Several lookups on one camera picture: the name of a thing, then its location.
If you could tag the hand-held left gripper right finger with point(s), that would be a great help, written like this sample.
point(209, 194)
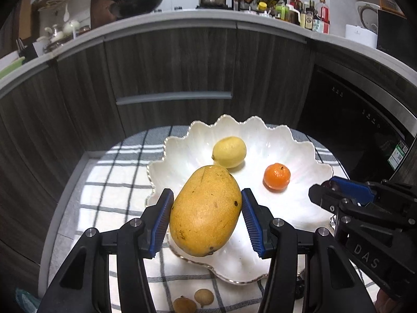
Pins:
point(252, 225)

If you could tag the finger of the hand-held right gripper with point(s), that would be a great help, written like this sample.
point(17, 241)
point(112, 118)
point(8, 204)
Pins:
point(324, 197)
point(353, 187)

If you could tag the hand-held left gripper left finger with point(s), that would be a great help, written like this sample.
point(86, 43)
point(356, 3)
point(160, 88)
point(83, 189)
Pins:
point(161, 223)

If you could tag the yellow mango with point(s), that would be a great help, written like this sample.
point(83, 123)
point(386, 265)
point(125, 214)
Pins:
point(205, 212)

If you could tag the orange mandarin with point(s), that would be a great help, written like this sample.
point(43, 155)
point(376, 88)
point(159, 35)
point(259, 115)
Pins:
point(277, 177)

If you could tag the white scalloped bowl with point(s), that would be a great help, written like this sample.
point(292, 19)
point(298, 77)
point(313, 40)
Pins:
point(293, 150)

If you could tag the yellow lemon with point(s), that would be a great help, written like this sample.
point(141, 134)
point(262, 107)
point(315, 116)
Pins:
point(229, 151)

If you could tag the black checked white cloth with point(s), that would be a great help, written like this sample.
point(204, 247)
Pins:
point(107, 195)

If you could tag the black built-in dishwasher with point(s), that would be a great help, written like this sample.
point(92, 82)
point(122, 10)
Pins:
point(342, 111)

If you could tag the small brown longan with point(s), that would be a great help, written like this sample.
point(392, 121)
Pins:
point(204, 297)
point(184, 305)

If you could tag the white box appliance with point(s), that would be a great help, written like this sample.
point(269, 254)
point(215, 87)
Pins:
point(360, 36)

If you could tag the teal cloth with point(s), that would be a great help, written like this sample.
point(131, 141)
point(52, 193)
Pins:
point(27, 301)

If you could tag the black microwave oven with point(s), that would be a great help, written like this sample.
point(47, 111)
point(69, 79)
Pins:
point(395, 36)

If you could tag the dark wood base cabinets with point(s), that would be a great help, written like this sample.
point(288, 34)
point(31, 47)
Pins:
point(163, 65)

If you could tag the white electric kettle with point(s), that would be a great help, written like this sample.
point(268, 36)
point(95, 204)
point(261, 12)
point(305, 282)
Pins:
point(368, 14)

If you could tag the row of condiment bottles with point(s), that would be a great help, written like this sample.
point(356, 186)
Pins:
point(309, 18)

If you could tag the green lidded jar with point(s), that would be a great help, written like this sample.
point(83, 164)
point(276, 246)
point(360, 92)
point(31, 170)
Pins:
point(282, 12)

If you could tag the black knife block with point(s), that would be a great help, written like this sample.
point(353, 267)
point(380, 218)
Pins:
point(31, 50)

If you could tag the black wok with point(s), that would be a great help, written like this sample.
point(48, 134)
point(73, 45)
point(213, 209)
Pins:
point(140, 5)

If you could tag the black gas stove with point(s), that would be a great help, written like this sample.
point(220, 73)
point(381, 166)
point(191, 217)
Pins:
point(211, 6)

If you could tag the dark wooden cutting board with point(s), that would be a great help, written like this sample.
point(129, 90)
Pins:
point(101, 9)

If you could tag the white hanging spatula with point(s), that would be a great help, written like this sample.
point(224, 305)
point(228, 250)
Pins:
point(66, 14)

